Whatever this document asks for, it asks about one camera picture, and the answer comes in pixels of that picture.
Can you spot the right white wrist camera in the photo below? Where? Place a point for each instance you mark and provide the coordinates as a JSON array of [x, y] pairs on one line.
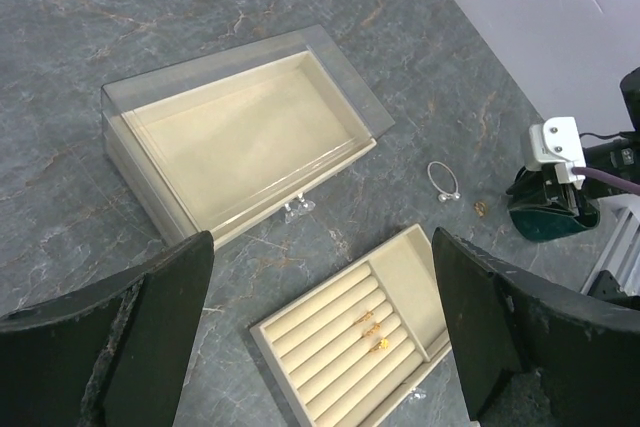
[[555, 142]]

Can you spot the beige ring slot tray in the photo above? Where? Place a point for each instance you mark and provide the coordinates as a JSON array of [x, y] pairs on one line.
[[350, 350]]

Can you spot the beige open jewelry box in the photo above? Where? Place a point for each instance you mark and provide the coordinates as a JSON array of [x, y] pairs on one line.
[[223, 141]]

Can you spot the dark green mug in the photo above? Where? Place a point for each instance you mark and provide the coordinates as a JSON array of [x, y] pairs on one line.
[[542, 210]]

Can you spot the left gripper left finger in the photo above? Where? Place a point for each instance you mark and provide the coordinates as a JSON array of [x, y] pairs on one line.
[[113, 353]]

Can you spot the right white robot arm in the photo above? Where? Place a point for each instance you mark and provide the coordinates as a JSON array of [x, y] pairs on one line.
[[617, 157]]

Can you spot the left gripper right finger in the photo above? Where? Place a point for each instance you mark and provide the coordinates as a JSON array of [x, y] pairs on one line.
[[504, 321]]

